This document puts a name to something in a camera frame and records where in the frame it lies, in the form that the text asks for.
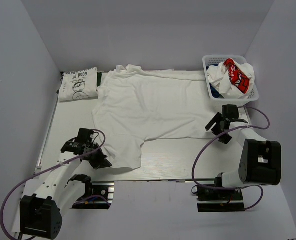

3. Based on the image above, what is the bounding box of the navy blue t-shirt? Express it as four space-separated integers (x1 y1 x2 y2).
206 64 223 99

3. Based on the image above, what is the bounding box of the white t-shirt red print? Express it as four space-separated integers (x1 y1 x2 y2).
207 58 255 99

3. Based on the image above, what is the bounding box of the white t-shirt with text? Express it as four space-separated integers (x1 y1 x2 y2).
92 65 215 170

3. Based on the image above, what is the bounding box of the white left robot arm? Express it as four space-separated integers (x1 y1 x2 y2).
19 128 112 240

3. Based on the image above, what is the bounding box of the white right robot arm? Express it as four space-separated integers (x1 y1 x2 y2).
205 104 282 200

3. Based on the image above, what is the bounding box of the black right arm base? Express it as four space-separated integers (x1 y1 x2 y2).
191 185 245 213

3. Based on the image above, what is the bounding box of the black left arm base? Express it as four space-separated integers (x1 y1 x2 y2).
71 182 115 210

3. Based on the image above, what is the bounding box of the folded white printed t-shirt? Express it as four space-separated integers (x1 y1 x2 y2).
58 67 98 102

